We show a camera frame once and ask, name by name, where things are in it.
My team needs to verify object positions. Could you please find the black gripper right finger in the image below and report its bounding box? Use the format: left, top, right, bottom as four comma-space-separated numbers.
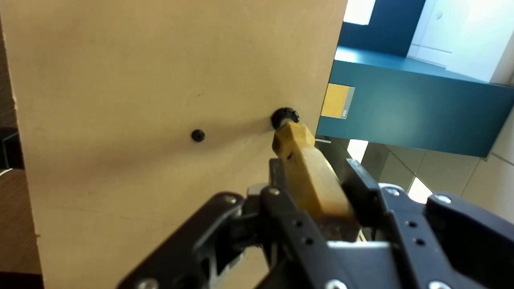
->
342, 160, 514, 289

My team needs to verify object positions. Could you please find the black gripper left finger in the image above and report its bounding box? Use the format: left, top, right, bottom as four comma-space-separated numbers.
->
117, 193, 329, 289

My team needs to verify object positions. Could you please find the foosball table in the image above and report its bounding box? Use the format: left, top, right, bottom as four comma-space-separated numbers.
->
0, 0, 347, 289

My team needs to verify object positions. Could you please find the yellow wall sign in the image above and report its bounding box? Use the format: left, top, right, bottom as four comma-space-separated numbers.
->
321, 84, 355, 119

